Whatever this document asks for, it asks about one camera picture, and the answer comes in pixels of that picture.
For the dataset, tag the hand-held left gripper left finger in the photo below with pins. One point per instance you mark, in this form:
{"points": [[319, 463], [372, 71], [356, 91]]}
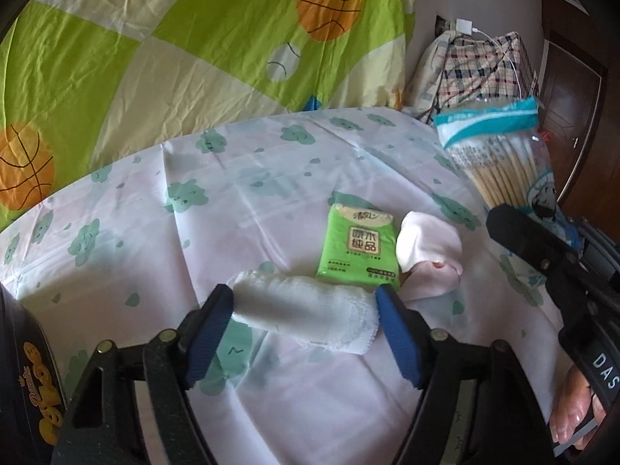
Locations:
{"points": [[208, 329]]}

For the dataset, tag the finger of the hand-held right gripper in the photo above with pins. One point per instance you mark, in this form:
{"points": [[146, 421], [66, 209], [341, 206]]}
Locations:
{"points": [[528, 240], [598, 240]]}

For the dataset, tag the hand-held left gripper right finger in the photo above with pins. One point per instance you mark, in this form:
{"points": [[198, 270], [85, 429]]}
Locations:
{"points": [[397, 334]]}

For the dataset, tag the bag of cotton swabs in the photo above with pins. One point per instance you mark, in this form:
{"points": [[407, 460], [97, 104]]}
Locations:
{"points": [[503, 155]]}

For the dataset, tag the white towel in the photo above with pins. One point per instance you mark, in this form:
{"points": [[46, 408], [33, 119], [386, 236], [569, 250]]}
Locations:
{"points": [[305, 307]]}

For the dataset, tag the round printed metal tin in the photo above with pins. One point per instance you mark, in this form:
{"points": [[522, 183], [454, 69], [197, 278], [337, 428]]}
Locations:
{"points": [[24, 373]]}

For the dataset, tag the person's right hand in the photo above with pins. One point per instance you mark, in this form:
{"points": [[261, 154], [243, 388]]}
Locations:
{"points": [[574, 407]]}

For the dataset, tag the pale pink baby sock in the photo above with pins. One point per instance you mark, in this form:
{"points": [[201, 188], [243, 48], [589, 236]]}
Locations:
{"points": [[431, 281]]}

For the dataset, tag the green tissue pack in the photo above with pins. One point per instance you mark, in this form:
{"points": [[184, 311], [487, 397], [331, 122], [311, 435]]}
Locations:
{"points": [[356, 247]]}

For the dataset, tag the pink white baby mittens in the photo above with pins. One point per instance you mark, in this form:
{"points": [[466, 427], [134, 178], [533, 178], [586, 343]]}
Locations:
{"points": [[426, 240]]}

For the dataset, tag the dark wooden door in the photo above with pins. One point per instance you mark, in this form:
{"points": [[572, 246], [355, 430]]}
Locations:
{"points": [[571, 92]]}

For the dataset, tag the plaid fabric bag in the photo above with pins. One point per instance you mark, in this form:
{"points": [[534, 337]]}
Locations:
{"points": [[484, 68]]}

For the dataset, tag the white phone charger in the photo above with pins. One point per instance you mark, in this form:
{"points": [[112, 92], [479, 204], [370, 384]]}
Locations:
{"points": [[464, 25]]}

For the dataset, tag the green basketball print sheet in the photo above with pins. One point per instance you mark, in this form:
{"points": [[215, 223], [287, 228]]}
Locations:
{"points": [[169, 43]]}

